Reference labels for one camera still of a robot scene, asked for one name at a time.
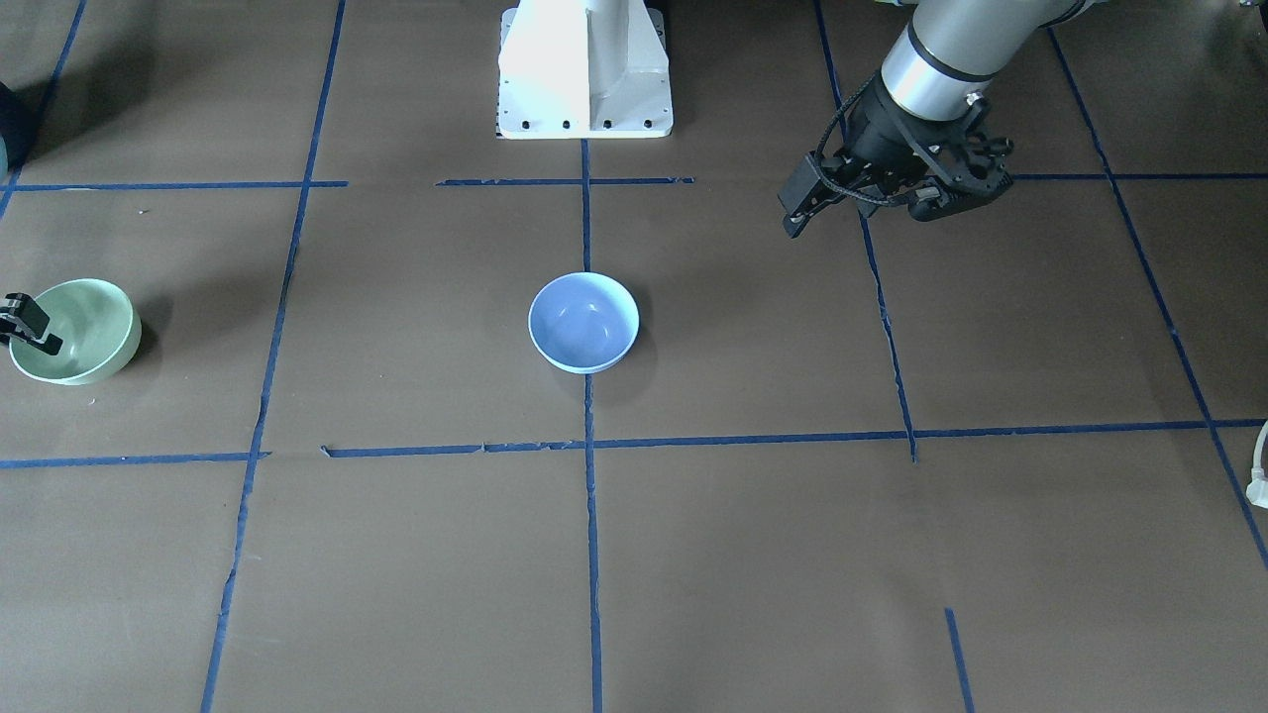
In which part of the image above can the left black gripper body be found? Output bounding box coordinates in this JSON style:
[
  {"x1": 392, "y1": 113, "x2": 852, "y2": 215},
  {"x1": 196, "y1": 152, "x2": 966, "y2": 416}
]
[{"x1": 837, "y1": 75, "x2": 1014, "y2": 222}]

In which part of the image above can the green bowl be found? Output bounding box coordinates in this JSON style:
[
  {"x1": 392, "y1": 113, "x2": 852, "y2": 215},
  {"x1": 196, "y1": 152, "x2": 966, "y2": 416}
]
[{"x1": 3, "y1": 278, "x2": 145, "y2": 384}]

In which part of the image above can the blue bowl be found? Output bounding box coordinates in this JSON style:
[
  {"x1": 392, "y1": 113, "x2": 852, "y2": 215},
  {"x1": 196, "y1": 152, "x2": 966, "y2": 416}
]
[{"x1": 527, "y1": 271, "x2": 640, "y2": 376}]

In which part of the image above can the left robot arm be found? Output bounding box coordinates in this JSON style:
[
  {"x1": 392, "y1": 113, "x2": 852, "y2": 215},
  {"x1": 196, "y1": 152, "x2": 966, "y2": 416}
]
[{"x1": 838, "y1": 1, "x2": 1090, "y2": 222}]

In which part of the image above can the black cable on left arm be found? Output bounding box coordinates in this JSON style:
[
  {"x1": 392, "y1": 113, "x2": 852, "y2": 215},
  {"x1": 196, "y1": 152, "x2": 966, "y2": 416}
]
[{"x1": 806, "y1": 89, "x2": 922, "y2": 209}]

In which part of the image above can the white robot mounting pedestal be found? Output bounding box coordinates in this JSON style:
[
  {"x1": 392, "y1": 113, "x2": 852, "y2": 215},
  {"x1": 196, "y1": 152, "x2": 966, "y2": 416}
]
[{"x1": 495, "y1": 1, "x2": 675, "y2": 141}]

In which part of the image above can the white cable with plug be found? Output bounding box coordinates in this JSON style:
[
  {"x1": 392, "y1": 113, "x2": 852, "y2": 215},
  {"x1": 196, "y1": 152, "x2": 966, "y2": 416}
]
[{"x1": 1246, "y1": 421, "x2": 1268, "y2": 510}]

